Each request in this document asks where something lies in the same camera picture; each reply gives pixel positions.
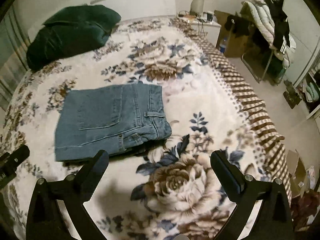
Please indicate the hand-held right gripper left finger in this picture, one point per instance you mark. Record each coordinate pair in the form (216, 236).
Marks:
(96, 170)

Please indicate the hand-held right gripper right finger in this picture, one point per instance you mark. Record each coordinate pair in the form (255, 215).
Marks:
(226, 171)

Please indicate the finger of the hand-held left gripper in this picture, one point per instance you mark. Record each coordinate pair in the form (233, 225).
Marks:
(17, 158)

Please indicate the blue jeans pants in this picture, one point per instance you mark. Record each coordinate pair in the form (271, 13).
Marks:
(105, 120)

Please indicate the open cardboard box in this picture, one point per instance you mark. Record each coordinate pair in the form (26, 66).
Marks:
(295, 165)

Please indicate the bed with floral cover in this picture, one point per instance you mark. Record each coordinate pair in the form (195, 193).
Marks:
(200, 105)

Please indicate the brown striped bed sheet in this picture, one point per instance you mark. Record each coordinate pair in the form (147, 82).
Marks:
(250, 100)

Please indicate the dark red cloth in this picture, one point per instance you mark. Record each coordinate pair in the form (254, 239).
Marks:
(305, 210)

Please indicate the green checked curtain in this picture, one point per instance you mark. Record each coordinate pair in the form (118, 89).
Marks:
(10, 67)

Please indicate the dark shoes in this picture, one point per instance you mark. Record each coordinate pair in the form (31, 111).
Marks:
(291, 95)

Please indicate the metal folding chair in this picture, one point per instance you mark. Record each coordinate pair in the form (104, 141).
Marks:
(247, 62)

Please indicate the green box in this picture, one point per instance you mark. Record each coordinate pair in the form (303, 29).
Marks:
(275, 67)

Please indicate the teal folded clothes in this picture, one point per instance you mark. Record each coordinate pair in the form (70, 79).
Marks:
(310, 92)

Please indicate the brown cardboard box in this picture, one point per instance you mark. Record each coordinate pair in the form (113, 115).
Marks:
(235, 47)

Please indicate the plastic water bottle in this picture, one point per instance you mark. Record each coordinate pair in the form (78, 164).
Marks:
(223, 45)

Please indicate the white nightstand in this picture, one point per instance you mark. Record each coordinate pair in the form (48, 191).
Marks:
(212, 32)

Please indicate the dark green duvet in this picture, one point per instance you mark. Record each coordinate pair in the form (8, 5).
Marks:
(72, 30)

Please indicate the black garment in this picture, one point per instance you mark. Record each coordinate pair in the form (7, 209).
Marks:
(240, 25)

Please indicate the small black device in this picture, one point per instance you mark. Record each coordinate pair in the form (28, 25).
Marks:
(210, 16)

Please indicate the black striped jacket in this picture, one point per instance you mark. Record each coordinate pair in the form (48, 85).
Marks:
(277, 22)

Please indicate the chair piled with clothes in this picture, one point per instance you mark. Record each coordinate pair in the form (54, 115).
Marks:
(260, 15)

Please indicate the white wardrobe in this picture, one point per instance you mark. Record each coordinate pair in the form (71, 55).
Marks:
(302, 30)

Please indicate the white table lamp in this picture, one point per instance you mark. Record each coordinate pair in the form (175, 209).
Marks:
(197, 6)

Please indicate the white headboard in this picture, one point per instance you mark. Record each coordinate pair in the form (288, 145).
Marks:
(140, 7)

